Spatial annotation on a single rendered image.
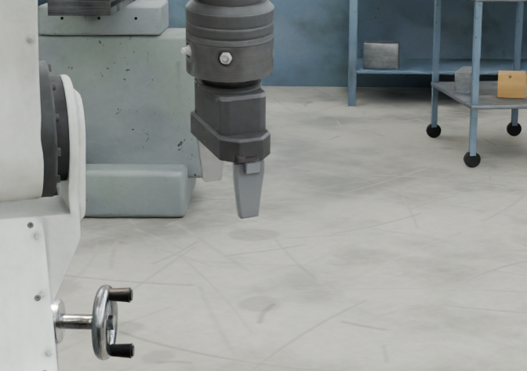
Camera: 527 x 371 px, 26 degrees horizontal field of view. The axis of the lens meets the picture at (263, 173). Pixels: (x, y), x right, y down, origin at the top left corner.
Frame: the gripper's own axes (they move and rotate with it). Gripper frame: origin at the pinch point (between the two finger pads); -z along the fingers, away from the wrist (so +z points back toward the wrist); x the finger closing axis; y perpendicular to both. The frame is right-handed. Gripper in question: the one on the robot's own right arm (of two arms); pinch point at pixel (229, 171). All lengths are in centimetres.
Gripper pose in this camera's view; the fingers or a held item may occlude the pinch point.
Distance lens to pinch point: 119.6
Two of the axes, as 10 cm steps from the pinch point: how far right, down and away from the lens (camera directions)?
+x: -3.8, -3.4, 8.6
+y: -9.2, 1.3, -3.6
